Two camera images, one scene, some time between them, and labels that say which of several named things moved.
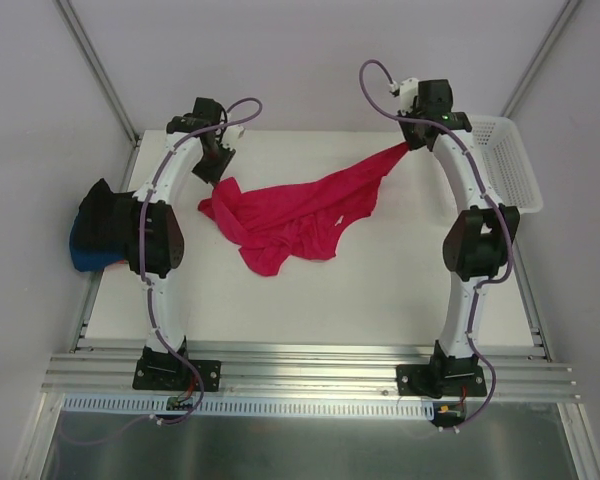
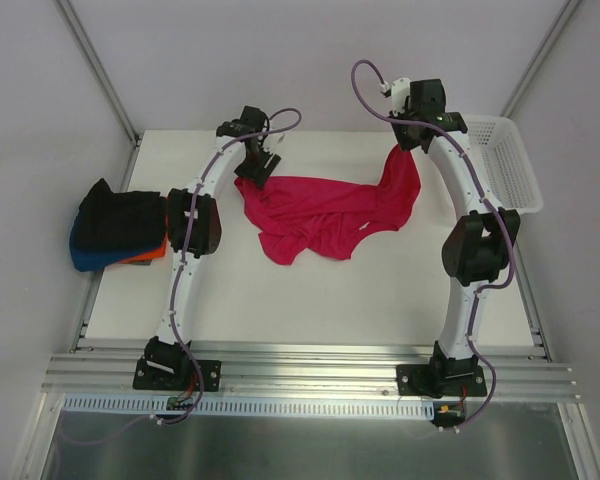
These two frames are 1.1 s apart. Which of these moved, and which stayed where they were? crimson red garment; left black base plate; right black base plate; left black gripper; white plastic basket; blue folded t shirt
Moved: left black gripper; crimson red garment
Stayed: white plastic basket; blue folded t shirt; left black base plate; right black base plate
